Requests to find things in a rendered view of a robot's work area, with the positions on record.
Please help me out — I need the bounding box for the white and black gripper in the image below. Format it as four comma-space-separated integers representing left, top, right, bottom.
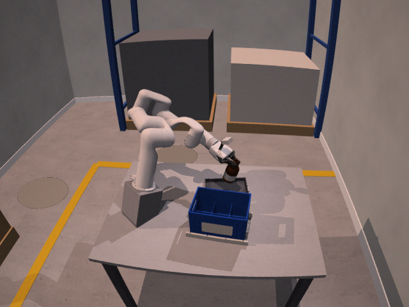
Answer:
209, 140, 237, 168

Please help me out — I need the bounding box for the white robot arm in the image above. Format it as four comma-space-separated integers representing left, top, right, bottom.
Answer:
128, 90, 218, 192

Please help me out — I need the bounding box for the brown glass bottle with white label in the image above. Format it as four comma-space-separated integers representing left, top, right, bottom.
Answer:
223, 159, 240, 183

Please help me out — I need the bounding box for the blue plastic crate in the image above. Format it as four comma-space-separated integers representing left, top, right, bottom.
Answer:
188, 187, 251, 240

